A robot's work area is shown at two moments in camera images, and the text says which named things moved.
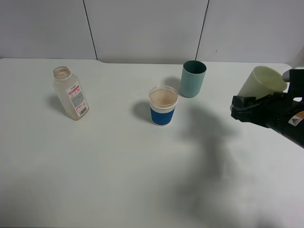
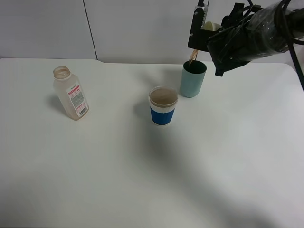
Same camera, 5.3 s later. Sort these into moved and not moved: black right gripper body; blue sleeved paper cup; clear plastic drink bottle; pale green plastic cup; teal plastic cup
Moved: pale green plastic cup; black right gripper body
Not moved: blue sleeved paper cup; clear plastic drink bottle; teal plastic cup
